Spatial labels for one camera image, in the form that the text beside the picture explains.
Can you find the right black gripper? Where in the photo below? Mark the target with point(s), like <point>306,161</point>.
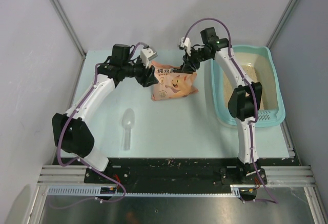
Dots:
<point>188,62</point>

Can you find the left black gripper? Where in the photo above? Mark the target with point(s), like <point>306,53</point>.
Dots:
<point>147,78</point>

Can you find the orange cat litter bag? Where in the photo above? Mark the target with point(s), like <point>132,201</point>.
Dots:
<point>172,83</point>

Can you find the clear plastic scoop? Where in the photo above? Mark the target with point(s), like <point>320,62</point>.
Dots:
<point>128,121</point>

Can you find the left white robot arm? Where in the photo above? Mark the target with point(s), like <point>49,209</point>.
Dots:
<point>70,129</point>

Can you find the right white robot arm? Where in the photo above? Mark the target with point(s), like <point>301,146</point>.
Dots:
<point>245,99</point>

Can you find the tan cat litter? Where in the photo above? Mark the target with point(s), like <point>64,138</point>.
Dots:
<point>259,69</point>

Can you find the teal litter box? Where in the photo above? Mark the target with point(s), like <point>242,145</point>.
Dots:
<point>222,91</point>

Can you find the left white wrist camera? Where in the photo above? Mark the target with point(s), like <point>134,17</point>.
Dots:
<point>147,55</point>

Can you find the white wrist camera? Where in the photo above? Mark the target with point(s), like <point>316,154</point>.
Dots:
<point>185,44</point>
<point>147,55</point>

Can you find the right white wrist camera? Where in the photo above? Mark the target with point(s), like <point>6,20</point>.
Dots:
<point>185,44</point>

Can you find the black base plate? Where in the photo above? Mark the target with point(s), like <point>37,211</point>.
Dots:
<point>226,170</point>

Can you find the aluminium frame rail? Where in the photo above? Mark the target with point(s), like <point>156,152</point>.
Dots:
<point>75,194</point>

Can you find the left aluminium corner post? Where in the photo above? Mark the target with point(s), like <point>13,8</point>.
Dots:
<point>56,4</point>

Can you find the aluminium corner post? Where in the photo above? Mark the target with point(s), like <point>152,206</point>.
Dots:
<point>291,6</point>
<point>56,4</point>

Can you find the right aluminium corner post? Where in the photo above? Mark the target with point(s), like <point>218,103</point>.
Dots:
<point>291,6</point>

